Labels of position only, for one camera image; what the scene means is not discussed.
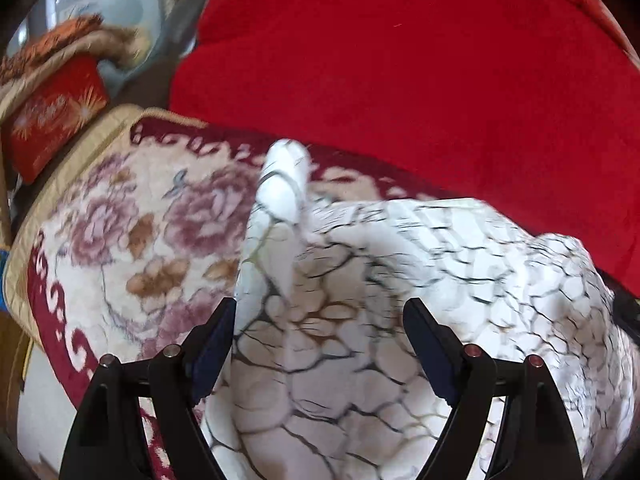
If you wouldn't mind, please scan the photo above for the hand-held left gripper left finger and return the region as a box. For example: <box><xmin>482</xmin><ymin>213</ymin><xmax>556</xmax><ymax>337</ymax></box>
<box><xmin>59</xmin><ymin>297</ymin><xmax>238</xmax><ymax>480</ymax></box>

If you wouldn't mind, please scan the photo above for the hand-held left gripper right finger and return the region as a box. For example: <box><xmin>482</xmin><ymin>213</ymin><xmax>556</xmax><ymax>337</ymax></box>
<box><xmin>402</xmin><ymin>297</ymin><xmax>585</xmax><ymax>480</ymax></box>

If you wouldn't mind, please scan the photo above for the white crackle-print coat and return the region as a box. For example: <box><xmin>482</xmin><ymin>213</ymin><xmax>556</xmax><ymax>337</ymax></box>
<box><xmin>200</xmin><ymin>139</ymin><xmax>638</xmax><ymax>480</ymax></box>

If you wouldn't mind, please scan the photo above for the floral red-bordered blanket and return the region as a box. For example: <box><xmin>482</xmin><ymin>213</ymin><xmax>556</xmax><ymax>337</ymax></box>
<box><xmin>2</xmin><ymin>104</ymin><xmax>451</xmax><ymax>480</ymax></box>

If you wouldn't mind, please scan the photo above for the red sofa cover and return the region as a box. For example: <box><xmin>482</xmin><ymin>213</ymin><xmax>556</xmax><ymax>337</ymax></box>
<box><xmin>167</xmin><ymin>0</ymin><xmax>640</xmax><ymax>296</ymax></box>

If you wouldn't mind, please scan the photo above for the red gift box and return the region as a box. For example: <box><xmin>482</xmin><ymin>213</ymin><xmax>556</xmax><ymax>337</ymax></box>
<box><xmin>2</xmin><ymin>55</ymin><xmax>111</xmax><ymax>183</ymax></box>

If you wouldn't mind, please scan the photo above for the beige jacket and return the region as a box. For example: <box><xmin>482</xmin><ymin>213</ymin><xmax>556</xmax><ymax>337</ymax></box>
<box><xmin>0</xmin><ymin>27</ymin><xmax>151</xmax><ymax>116</ymax></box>

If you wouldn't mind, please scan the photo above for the orange patterned folded cloth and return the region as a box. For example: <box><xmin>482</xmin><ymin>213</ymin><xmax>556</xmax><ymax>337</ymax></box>
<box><xmin>0</xmin><ymin>15</ymin><xmax>103</xmax><ymax>81</ymax></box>

